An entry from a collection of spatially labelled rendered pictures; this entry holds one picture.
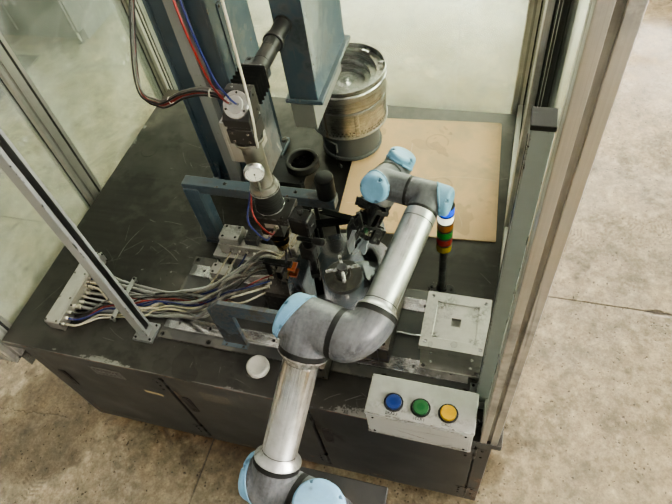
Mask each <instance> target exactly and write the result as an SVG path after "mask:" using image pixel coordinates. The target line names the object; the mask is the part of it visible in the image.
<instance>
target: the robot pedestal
mask: <svg viewBox="0 0 672 504"><path fill-rule="evenodd" d="M300 471H302V472H304V473H306V474H308V475H310V476H312V477H314V478H321V479H326V480H328V481H330V482H332V483H333V484H335V485H336V486H337V487H338V488H339V489H340V490H341V492H342V494H343V495H344V496H345V497H346V498H347V499H349V500H350V501H351V502H352V504H386V500H387V494H388V487H385V486H380V485H376V484H372V483H368V482H364V481H360V480H355V479H351V478H347V477H343V476H339V475H335V474H331V473H326V472H322V471H318V470H314V469H310V468H306V467H301V468H300Z"/></svg>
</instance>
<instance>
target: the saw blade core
mask: <svg viewBox="0 0 672 504"><path fill-rule="evenodd" d="M340 235H341V237H340ZM327 238H328V240H327ZM327 238H326V237H324V238H323V239H325V245H324V246H319V247H320V251H321V252H320V254H319V256H318V258H319V261H320V265H321V266H320V274H321V277H317V278H312V277H311V272H310V266H309V263H308V260H305V259H302V257H301V254H299V255H298V257H297V258H296V260H295V261H294V262H297V261H299V262H297V263H298V265H297V267H296V270H295V273H292V272H293V271H290V273H289V277H288V289H289V294H290V296H291V295H293V294H295V293H305V294H308V295H311V296H312V295H314V296H316V297H317V298H319V299H322V300H325V301H327V302H330V303H333V304H336V305H338V306H341V307H344V308H346V309H349V310H354V309H355V307H356V305H357V303H358V301H360V300H363V299H364V298H365V296H366V294H367V292H368V290H369V288H370V285H371V283H372V281H373V279H374V277H375V274H376V272H377V270H378V268H379V266H380V264H381V261H382V259H383V257H384V255H385V253H386V252H385V251H386V250H387V248H388V247H386V246H385V245H384V244H383V243H381V242H380V244H379V245H378V244H377V242H376V244H377V245H376V244H371V243H369V242H368V244H367V252H366V254H365V255H363V254H362V253H361V251H359V252H357V253H355V254H353V255H351V254H349V252H348V248H347V233H340V234H334V235H330V236H327ZM338 255H341V256H342V260H350V261H353V262H355V263H356V264H358V265H359V266H360V268H361V270H362V274H363V278H362V282H361V284H360V285H359V286H358V287H357V288H356V289H355V290H353V291H351V292H348V293H337V292H334V291H332V290H331V289H329V288H328V286H327V285H326V283H325V278H324V276H325V270H326V269H327V268H328V267H329V266H330V265H331V264H333V263H334V262H337V261H339V259H338ZM292 283H293V284H292Z"/></svg>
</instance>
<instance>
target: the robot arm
mask: <svg viewBox="0 0 672 504"><path fill-rule="evenodd" d="M415 162H416V158H415V156H414V155H413V153H411V152H410V151H409V150H407V149H405V148H403V147H399V146H395V147H392V148H391V149H390V150H389V152H388V154H386V158H385V160H384V161H383V162H382V163H381V164H379V165H378V166H377V167H376V168H374V169H373V170H370V171H369V172H368V173H367V174H366V175H365V176H364V177H363V178H362V180H361V182H360V192H361V194H362V196H361V197H358V196H357V197H356V201H355V205H358V207H360V208H362V209H364V210H361V209H360V211H358V212H356V215H355V216H354V217H351V220H350V221H349V223H348V225H347V248H348V252H349V254H351V255H353V254H355V253H357V252H359V251H361V253H362V254H363V255H365V254H366V252H367V244H368V242H369V243H371V244H376V242H377V244H378V245H379V244H380V242H381V240H382V238H383V237H384V235H385V233H386V229H385V226H384V222H383V220H384V218H385V217H388V215H389V210H390V209H391V207H392V206H393V204H394V203H398V204H401V205H404V206H407V207H406V209H405V211H404V213H403V216H402V218H401V220H400V222H399V224H398V226H397V229H396V231H395V233H394V235H393V237H392V240H391V242H390V244H389V246H388V248H387V250H386V253H385V255H384V257H383V259H382V261H381V264H380V266H379V268H378V270H377V272H376V274H375V277H374V279H373V281H372V283H371V285H370V288H369V290H368V292H367V294H366V296H365V298H364V299H363V300H360V301H358V303H357V305H356V307H355V309H354V310H349V309H346V308H344V307H341V306H338V305H336V304H333V303H330V302H327V301H325V300H322V299H319V298H317V297H316V296H314V295H312V296H311V295H308V294H305V293H295V294H293V295H291V296H290V297H289V298H288V299H287V300H286V301H285V302H284V303H283V305H282V306H281V308H280V309H279V311H278V313H277V315H276V317H275V319H274V322H273V326H272V332H273V335H274V336H275V337H276V338H277V339H280V342H279V346H278V352H279V353H280V355H281V356H282V357H283V359H282V363H281V367H280V372H279V376H278V380H277V385H276V389H275V393H274V398H273V402H272V406H271V410H270V415H269V419H268V424H267V428H266V432H265V437H264V441H263V445H260V446H259V447H258V448H257V449H256V450H255V451H253V452H251V453H250V454H249V455H248V457H247V458H246V460H245V461H244V463H243V468H241V471H240V474H239V479H238V490H239V494H240V496H241V497H242V498H243V499H244V500H246V501H247V502H249V503H250V504H352V502H351V501H350V500H349V499H347V498H346V497H345V496H344V495H343V494H342V492H341V490H340V489H339V488H338V487H337V486H336V485H335V484H333V483H332V482H330V481H328V480H326V479H321V478H314V477H312V476H310V475H308V474H306V473H304V472H302V471H300V468H301V464H302V459H301V456H300V455H299V454H298V450H299V446H300V442H301V438H302V434H303V430H304V426H305V422H306V417H307V413H308V409H309V405H310V401H311V397H312V393H313V389H314V385H315V381H316V377H317V373H318V369H319V366H321V365H323V364H324V363H326V362H327V360H328V359H331V360H333V361H336V362H339V363H352V362H356V361H359V360H361V359H364V358H366V357H367V356H369V355H371V354H372V353H374V352H375V351H376V350H377V349H378V348H380V347H381V346H382V344H383V343H384V342H385V341H386V340H387V339H388V337H389V336H390V335H391V333H392V331H393V329H394V327H395V325H396V322H397V320H398V318H397V316H396V311H397V308H398V306H399V304H400V301H401V299H402V297H403V294H404V292H405V290H406V288H407V285H408V283H409V281H410V278H411V276H412V274H413V271H414V269H415V267H416V264H417V262H418V260H419V257H420V255H421V253H422V250H423V248H424V246H425V243H426V241H427V239H428V236H429V234H430V232H431V229H432V227H433V225H434V222H435V220H436V218H437V216H443V217H445V216H447V215H448V214H449V212H450V210H451V208H452V205H453V202H454V197H455V191H454V188H453V187H451V186H448V185H445V184H442V183H439V182H438V181H437V182H436V181H432V180H428V179H424V178H420V177H417V176H413V175H410V173H411V171H412V170H413V167H414V164H415ZM381 233H383V235H382V237H381V239H380V240H379V237H380V235H381ZM358 238H359V239H358ZM357 239H358V240H357ZM356 240H357V242H356V244H355V241H356Z"/></svg>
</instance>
